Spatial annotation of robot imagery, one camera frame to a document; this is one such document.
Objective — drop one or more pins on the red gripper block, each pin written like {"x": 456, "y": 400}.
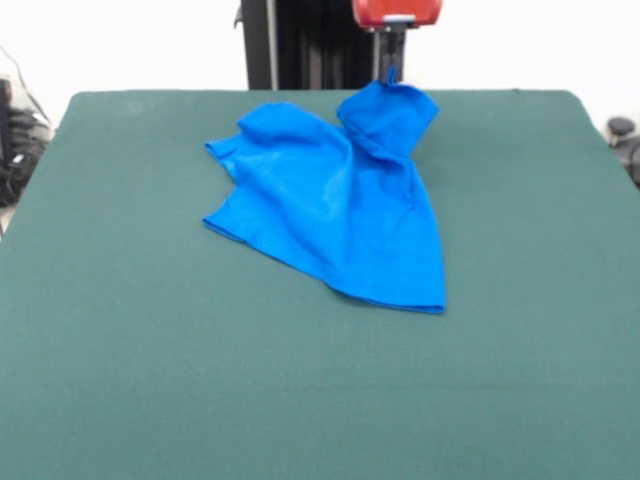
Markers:
{"x": 397, "y": 11}

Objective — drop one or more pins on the blue shirt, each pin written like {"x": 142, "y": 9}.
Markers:
{"x": 340, "y": 210}

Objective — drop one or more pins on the dark green table cloth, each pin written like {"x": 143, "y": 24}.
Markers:
{"x": 400, "y": 390}

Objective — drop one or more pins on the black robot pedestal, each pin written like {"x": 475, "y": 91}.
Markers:
{"x": 310, "y": 45}

